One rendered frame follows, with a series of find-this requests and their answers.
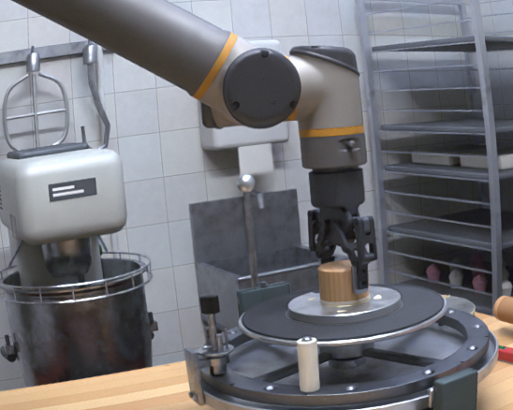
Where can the silver cake board wooden knob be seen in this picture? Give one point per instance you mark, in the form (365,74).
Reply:
(335,284)

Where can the white slab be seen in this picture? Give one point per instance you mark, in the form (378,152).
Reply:
(433,159)
(508,160)

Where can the silver ball lever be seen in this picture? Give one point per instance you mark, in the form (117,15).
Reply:
(250,226)

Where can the white paper towel dispenser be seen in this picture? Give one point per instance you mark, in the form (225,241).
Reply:
(243,139)

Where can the dark grey turntable base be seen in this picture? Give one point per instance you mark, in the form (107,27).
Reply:
(461,354)

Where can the dark green block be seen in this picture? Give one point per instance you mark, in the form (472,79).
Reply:
(455,390)
(252,301)

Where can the grey wall rail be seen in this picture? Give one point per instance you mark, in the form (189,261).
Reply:
(8,57)

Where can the white stand mixer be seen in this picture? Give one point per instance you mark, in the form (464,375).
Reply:
(60,200)

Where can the grey metal tray rack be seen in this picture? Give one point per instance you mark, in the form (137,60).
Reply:
(487,179)

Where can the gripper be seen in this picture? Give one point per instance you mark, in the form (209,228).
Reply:
(337,190)

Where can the steel mixer bowl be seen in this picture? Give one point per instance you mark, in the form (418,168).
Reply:
(77,329)

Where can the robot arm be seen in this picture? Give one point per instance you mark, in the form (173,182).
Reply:
(145,38)

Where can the white cupcake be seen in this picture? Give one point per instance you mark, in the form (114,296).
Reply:
(456,277)
(507,285)

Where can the black knob index pin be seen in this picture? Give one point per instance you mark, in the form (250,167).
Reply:
(210,316)

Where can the grey steel sink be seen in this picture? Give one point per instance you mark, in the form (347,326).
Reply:
(222,239)

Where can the black round turntable plate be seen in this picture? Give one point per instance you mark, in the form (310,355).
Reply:
(414,311)

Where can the steel dough hook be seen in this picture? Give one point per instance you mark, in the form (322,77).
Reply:
(95,85)

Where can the pink cupcake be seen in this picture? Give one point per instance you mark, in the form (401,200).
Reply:
(433,275)
(478,282)
(477,261)

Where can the steel flat beater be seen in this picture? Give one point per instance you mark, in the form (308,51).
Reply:
(35,111)

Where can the grey round disc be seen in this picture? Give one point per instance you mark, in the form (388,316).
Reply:
(461,304)

